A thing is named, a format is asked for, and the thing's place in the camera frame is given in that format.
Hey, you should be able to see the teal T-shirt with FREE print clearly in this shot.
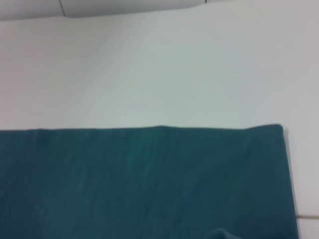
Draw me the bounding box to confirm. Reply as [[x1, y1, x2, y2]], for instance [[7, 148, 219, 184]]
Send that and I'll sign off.
[[0, 123, 300, 239]]

